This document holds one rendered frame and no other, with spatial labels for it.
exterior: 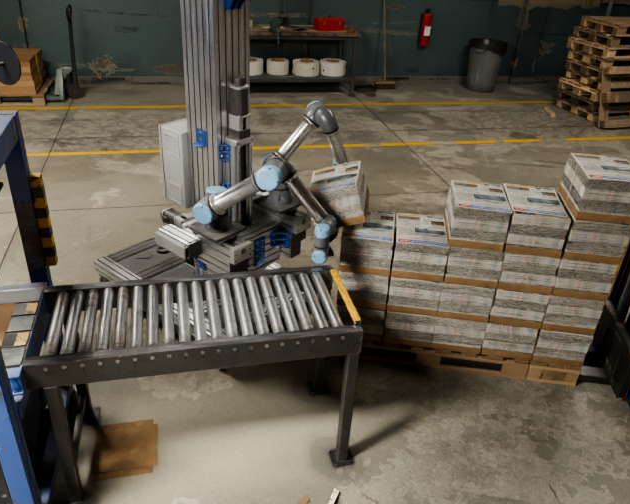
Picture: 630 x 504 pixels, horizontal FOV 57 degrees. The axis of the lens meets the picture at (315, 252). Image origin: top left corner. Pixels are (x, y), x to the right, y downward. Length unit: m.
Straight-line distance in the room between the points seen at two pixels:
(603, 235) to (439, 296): 0.89
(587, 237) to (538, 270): 0.30
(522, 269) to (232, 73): 1.86
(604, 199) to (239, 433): 2.17
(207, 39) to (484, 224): 1.69
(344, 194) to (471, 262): 0.78
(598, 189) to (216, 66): 1.99
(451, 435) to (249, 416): 1.07
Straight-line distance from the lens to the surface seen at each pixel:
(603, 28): 9.42
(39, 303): 2.82
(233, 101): 3.20
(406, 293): 3.33
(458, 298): 3.36
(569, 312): 3.51
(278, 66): 8.99
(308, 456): 3.07
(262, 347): 2.45
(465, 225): 3.15
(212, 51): 3.13
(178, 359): 2.44
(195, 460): 3.07
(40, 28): 9.50
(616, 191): 3.23
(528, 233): 3.22
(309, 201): 2.95
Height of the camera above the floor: 2.31
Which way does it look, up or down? 30 degrees down
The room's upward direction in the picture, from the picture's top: 4 degrees clockwise
